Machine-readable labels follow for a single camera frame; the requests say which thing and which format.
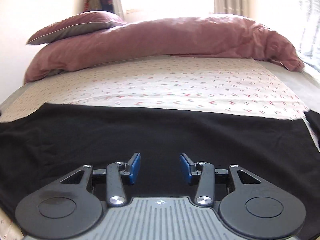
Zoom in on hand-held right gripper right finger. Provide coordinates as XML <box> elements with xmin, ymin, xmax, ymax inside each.
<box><xmin>180</xmin><ymin>153</ymin><xmax>261</xmax><ymax>207</ymax></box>

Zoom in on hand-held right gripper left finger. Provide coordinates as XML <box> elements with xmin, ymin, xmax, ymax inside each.
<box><xmin>59</xmin><ymin>152</ymin><xmax>141</xmax><ymax>207</ymax></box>

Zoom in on black pants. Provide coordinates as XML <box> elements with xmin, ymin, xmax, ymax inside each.
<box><xmin>0</xmin><ymin>102</ymin><xmax>320</xmax><ymax>240</ymax></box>

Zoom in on pink duvet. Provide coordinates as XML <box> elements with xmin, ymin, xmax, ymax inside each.
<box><xmin>24</xmin><ymin>14</ymin><xmax>305</xmax><ymax>85</ymax></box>

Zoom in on folded black garment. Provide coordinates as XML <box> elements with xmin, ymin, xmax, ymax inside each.
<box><xmin>303</xmin><ymin>109</ymin><xmax>320</xmax><ymax>153</ymax></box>

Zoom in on pink and grey pillow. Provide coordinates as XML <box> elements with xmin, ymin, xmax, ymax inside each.
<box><xmin>26</xmin><ymin>10</ymin><xmax>125</xmax><ymax>45</ymax></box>

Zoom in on grey quilted headboard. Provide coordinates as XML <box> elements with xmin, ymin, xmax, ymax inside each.
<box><xmin>296</xmin><ymin>0</ymin><xmax>320</xmax><ymax>67</ymax></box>

